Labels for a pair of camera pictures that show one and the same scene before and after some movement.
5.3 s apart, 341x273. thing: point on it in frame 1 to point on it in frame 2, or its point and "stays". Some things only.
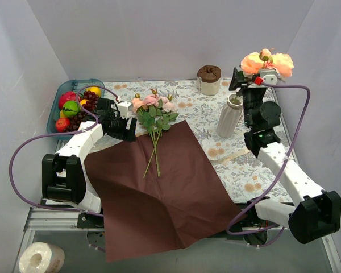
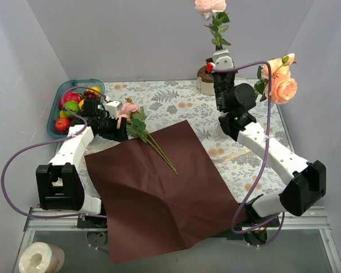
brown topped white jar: x=208 y=78 stays
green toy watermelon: x=70 y=108 stays
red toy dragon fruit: x=69 y=95 stays
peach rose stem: x=253 y=62 to x=283 y=87
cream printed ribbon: x=231 y=157 stays
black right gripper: x=242 y=83 to x=224 y=75
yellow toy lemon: x=96 y=90 stays
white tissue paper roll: x=41 y=257 stays
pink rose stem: x=147 y=110 to x=136 y=125
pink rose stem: x=162 y=110 to x=214 y=9
